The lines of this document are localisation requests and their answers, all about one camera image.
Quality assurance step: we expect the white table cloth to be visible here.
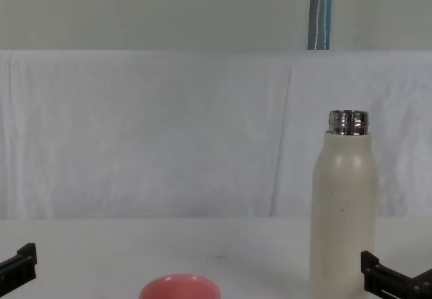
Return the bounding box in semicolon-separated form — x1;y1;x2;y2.
0;215;432;299

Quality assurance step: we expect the cream vacuum bottle steel neck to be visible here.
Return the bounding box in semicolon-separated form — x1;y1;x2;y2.
308;109;378;299

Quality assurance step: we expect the white wrinkled backdrop cloth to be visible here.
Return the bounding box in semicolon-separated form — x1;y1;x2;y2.
0;49;432;220

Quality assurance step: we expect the grey striped post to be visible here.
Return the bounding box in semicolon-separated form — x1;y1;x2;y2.
306;0;335;51

